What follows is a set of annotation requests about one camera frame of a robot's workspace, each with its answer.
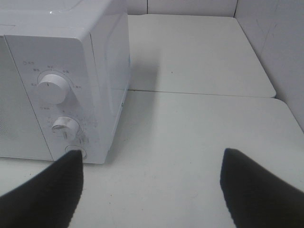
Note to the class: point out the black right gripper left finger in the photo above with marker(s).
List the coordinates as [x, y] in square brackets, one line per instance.
[49, 199]

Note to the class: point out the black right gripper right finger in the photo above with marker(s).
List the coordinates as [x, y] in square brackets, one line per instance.
[255, 197]

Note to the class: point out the round white door button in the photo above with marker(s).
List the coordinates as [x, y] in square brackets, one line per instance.
[76, 148]

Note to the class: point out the white microwave door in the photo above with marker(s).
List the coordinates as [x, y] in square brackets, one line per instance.
[20, 133]

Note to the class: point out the white microwave knob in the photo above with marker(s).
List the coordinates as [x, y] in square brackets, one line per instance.
[53, 89]
[66, 126]

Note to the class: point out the white microwave oven body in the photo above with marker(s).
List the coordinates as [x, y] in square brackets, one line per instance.
[87, 43]

